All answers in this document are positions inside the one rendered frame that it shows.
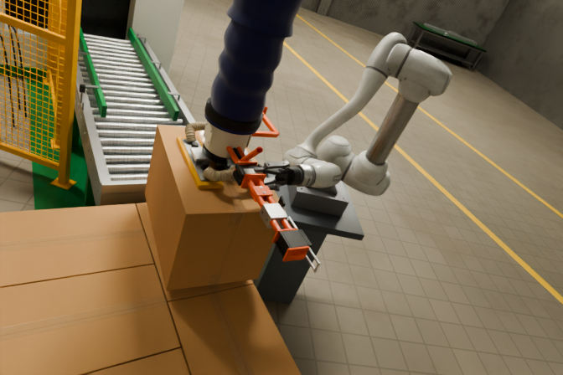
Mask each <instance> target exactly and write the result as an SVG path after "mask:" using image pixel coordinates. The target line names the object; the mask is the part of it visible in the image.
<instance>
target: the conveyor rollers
mask: <svg viewBox="0 0 563 375"><path fill-rule="evenodd" d="M83 34H84V37H85V41H86V44H87V47H88V50H89V52H90V56H91V59H92V62H93V65H94V67H95V70H96V74H97V77H98V80H99V82H100V85H101V89H102V92H103V95H104V97H105V100H106V104H107V112H106V118H103V117H101V114H100V112H99V108H98V105H97V103H96V98H95V95H94V92H93V89H92V88H87V87H85V89H86V93H87V95H88V99H89V102H90V108H91V111H92V114H93V117H94V120H95V124H96V129H97V132H98V136H99V138H100V142H101V147H102V151H103V153H104V157H105V160H106V164H119V165H107V169H108V172H109V174H114V173H148V171H149V166H150V164H141V163H150V161H151V157H152V149H153V143H154V139H155V135H156V129H157V125H164V126H183V120H182V119H179V114H178V120H177V121H173V119H172V117H171V116H170V115H169V113H168V110H167V108H166V106H165V105H164V104H163V101H162V99H161V97H160V95H159V93H158V91H157V90H156V88H155V86H154V84H153V82H152V80H151V78H150V77H149V75H148V73H147V71H146V69H145V67H144V65H143V64H142V61H141V60H140V58H139V56H138V54H137V52H136V50H135V49H134V47H133V45H132V42H131V41H130V40H124V39H114V38H108V37H103V36H97V35H92V34H86V33H83ZM78 62H79V66H80V71H81V74H82V78H83V80H84V84H85V85H91V83H90V78H89V75H88V72H87V69H86V67H85V61H84V59H83V55H82V54H78ZM184 127H186V126H184ZM147 175H148V174H116V175H110V178H111V181H134V180H147Z"/></svg>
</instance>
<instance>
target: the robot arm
mask: <svg viewBox="0 0 563 375"><path fill-rule="evenodd" d="M389 76H390V77H393V78H396V79H398V80H399V84H398V93H397V95H396V97H395V99H394V101H393V103H392V105H391V106H390V108H389V110H388V112H387V114H386V116H385V118H384V119H383V121H382V123H381V125H380V128H379V130H378V131H377V133H376V134H375V136H374V139H373V141H372V142H371V144H370V146H369V148H368V150H367V151H363V152H361V153H360V154H359V155H358V156H356V155H355V154H354V153H353V152H352V151H351V150H352V147H351V146H350V144H349V142H348V141H347V140H346V139H345V138H343V137H341V136H330V137H329V138H328V139H327V140H326V141H325V142H324V143H323V144H322V145H321V146H320V147H319V148H318V150H317V147H318V144H319V143H320V141H321V140H322V139H323V138H324V137H325V136H327V135H328V134H330V133H331V132H333V131H335V130H336V129H337V128H339V127H340V126H341V125H343V124H344V123H346V122H347V121H349V120H350V119H352V118H353V117H354V116H356V115H357V114H358V113H360V111H362V110H363V108H365V107H366V105H367V104H368V103H369V102H370V100H371V99H372V98H373V96H374V95H375V93H376V92H377V91H378V90H379V88H380V87H381V86H382V84H384V82H386V80H387V79H388V77H389ZM451 78H452V73H451V71H450V70H449V68H448V67H447V66H446V65H445V64H444V63H442V62H441V61H440V60H439V59H436V58H435V57H433V56H431V55H429V54H426V53H424V52H422V51H420V50H416V49H413V48H411V47H409V46H408V45H407V41H406V39H405V37H404V36H403V35H402V34H400V33H390V34H388V35H387V36H385V37H384V38H383V39H382V40H381V41H380V42H379V44H378V45H377V46H376V47H375V49H374V51H373V53H372V54H371V55H370V57H369V60H368V63H367V64H366V66H365V69H364V72H363V75H362V79H361V81H360V83H359V88H358V89H357V91H356V93H355V95H354V97H353V98H352V99H351V100H350V101H349V102H348V103H347V104H346V105H345V106H344V107H342V108H341V109H340V110H338V111H337V112H336V113H335V114H333V115H332V116H331V117H329V118H328V119H327V120H326V121H325V122H324V123H322V124H321V125H320V126H318V127H317V128H316V129H315V130H314V131H313V132H312V133H311V134H310V135H309V136H308V138H307V139H306V140H305V142H303V144H301V145H297V146H296V147H295V148H294V149H291V150H289V151H287V152H286V153H285V154H284V155H283V158H282V162H265V163H264V166H262V165H261V166H260V167H254V169H244V170H243V171H244V172H245V174H264V173H269V174H273V175H275V176H273V177H269V178H265V180H264V184H265V186H268V187H269V188H270V190H275V191H280V189H279V187H280V186H283V185H289V186H294V185H295V186H297V187H306V188H313V189H317V190H320V191H323V192H326V193H331V194H333V195H337V193H338V191H337V189H336V187H335V185H336V184H338V183H339V182H340V181H341V182H344V183H345V184H347V185H348V186H350V187H352V188H353V189H355V190H357V191H359V192H361V193H364V194H367V195H370V196H379V195H382V194H384V193H385V191H386V190H387V188H388V187H389V185H390V183H391V176H390V173H389V172H387V169H388V162H387V161H386V159H387V157H388V156H389V154H390V153H391V151H392V149H393V147H394V146H395V144H396V142H397V141H398V139H399V138H400V135H401V133H402V132H403V130H404V129H405V128H406V126H407V124H408V122H409V121H410V119H411V117H412V116H413V114H414V113H415V111H416V109H417V107H418V105H419V104H420V103H421V102H422V101H424V100H426V99H427V98H428V97H430V96H439V95H441V94H443V93H444V92H445V91H446V89H447V87H448V84H449V82H450V80H451ZM279 168H281V169H279ZM274 183H275V184H274Z"/></svg>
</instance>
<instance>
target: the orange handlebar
mask: <svg viewBox="0 0 563 375"><path fill-rule="evenodd" d="M263 114H264V113H263ZM262 120H263V122H264V123H265V124H266V126H267V127H268V128H269V130H270V131H257V132H256V133H254V134H252V136H258V137H275V138H277V137H278V136H279V131H278V130H277V129H276V128H275V127H274V126H273V125H272V123H271V122H270V121H269V119H268V118H267V117H266V115H265V114H264V116H263V119H262ZM236 149H237V151H238V152H239V154H240V155H241V157H244V156H245V153H244V152H243V150H242V149H241V147H240V146H238V147H237V148H236ZM226 150H227V151H228V153H229V154H230V156H231V158H232V160H233V161H234V163H235V164H236V163H237V162H239V161H240V160H239V158H238V157H237V156H236V154H235V152H234V150H233V149H232V147H231V146H228V147H226ZM246 184H247V185H248V187H249V189H250V190H251V192H250V194H251V196H252V197H253V199H254V201H255V202H258V204H259V205H260V207H261V208H262V205H263V204H266V203H265V202H268V203H276V202H275V200H274V199H273V197H272V195H273V194H272V192H271V190H270V188H269V187H268V186H265V184H264V183H263V181H262V180H261V179H258V180H256V184H257V185H258V186H255V185H254V183H253V182H252V181H251V179H248V180H247V181H246ZM270 224H271V226H272V228H273V229H274V231H275V232H276V231H277V230H278V229H281V228H280V226H279V224H278V223H277V221H276V220H275V219H273V220H272V221H270ZM281 224H282V226H283V228H284V229H292V227H291V225H290V224H289V223H288V221H287V220H286V219H285V218H284V219H283V220H282V221H281ZM306 256H307V252H306V251H303V252H300V253H293V254H291V256H290V257H291V258H292V259H295V260H301V259H304V258H305V257H306Z"/></svg>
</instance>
